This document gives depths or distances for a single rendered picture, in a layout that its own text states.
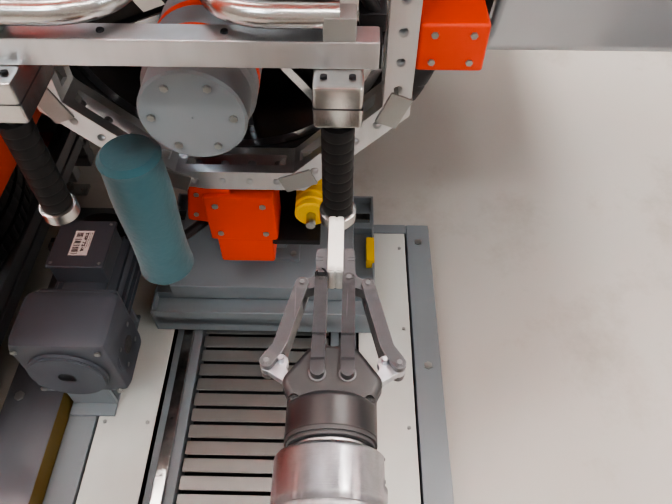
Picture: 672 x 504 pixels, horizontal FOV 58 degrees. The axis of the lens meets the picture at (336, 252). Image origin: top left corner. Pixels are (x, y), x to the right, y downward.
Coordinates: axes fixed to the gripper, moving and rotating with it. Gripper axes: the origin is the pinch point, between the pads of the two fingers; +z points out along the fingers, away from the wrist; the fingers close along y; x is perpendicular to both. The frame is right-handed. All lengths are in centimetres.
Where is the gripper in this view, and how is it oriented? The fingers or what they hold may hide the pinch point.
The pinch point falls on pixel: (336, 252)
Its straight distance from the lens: 61.0
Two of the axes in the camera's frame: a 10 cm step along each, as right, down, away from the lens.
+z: 0.2, -7.9, 6.2
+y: 10.0, 0.2, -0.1
